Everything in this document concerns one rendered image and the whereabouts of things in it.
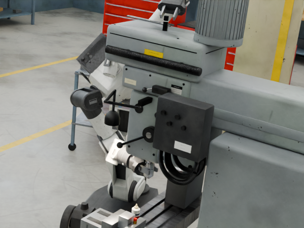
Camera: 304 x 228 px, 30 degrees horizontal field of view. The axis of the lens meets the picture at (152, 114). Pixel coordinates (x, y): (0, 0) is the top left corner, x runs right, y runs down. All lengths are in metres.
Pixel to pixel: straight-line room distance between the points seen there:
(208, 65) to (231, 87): 0.15
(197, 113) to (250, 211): 0.45
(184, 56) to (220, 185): 0.53
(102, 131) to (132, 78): 0.64
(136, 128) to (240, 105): 0.52
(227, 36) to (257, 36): 1.88
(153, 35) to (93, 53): 0.71
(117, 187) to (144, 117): 1.17
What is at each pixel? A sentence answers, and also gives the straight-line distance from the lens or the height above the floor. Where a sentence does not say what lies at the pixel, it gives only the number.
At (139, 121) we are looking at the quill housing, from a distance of 2.50.
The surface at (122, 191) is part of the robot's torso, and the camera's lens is 3.58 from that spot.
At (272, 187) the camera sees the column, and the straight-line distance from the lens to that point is 2.16.
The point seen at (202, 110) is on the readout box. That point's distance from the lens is 2.02.
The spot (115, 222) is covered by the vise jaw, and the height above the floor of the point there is 1.03.
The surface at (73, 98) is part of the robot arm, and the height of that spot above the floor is 1.40.
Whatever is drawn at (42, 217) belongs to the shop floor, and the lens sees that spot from 4.66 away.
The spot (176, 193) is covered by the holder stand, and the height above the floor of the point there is 0.99.
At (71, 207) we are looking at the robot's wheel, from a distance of 3.59.
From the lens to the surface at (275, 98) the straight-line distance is 2.19.
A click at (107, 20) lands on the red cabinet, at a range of 8.16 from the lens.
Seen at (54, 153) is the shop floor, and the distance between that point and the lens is 5.77.
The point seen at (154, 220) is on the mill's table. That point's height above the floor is 0.90.
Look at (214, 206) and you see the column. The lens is 2.29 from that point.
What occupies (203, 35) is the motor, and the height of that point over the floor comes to 1.92.
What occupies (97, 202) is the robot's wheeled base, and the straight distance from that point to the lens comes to 3.72.
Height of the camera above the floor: 2.35
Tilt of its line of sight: 19 degrees down
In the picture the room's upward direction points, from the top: 6 degrees clockwise
